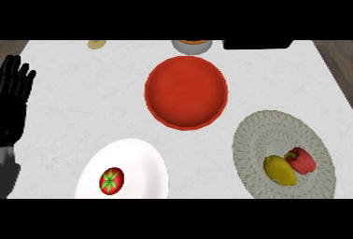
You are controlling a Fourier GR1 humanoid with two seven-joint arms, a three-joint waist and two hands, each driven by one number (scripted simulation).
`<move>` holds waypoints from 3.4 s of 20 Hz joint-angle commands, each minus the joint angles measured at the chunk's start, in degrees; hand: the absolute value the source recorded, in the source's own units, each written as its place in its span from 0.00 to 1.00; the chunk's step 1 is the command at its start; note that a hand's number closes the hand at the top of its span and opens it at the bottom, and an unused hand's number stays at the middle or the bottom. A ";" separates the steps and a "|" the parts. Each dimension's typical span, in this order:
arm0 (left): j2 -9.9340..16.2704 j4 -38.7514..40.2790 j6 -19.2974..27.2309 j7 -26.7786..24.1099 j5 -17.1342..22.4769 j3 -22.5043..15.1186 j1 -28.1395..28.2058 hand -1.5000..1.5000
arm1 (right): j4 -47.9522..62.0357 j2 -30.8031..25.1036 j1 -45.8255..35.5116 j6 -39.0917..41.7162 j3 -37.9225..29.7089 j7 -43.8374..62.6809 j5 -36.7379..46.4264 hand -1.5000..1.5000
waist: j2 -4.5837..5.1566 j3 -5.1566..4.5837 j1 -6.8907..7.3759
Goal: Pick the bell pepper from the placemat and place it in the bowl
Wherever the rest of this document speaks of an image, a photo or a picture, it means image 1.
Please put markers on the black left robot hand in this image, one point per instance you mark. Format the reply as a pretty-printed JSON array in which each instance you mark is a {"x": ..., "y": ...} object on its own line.
[{"x": 11, "y": 102}]

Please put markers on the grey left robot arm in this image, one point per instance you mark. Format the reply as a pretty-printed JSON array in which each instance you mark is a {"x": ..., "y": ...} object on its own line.
[{"x": 7, "y": 171}]

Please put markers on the red bowl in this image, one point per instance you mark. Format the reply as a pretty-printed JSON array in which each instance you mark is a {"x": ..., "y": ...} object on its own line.
[{"x": 186, "y": 92}]

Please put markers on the round woven beige placemat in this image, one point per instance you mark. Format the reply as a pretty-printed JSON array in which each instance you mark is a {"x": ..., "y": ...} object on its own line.
[{"x": 279, "y": 137}]

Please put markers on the red bell pepper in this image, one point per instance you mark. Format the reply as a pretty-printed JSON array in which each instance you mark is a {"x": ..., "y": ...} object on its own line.
[{"x": 301, "y": 160}]

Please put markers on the small beige round object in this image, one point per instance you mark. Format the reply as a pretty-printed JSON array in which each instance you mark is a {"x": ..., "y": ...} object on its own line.
[{"x": 96, "y": 44}]

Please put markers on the red tomato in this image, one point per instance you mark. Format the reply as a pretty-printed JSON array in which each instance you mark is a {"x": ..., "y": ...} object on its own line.
[{"x": 110, "y": 181}]

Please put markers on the white plate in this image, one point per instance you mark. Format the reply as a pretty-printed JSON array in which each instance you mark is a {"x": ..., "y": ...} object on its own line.
[{"x": 132, "y": 168}]

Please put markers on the grey cup with orange contents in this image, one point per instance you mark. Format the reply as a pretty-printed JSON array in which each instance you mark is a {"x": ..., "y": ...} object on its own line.
[{"x": 192, "y": 46}]

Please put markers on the black appliance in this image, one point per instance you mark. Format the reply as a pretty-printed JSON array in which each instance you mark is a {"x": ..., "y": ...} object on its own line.
[{"x": 257, "y": 44}]

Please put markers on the yellow lemon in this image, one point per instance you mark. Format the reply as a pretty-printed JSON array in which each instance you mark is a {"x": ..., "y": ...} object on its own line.
[{"x": 279, "y": 170}]

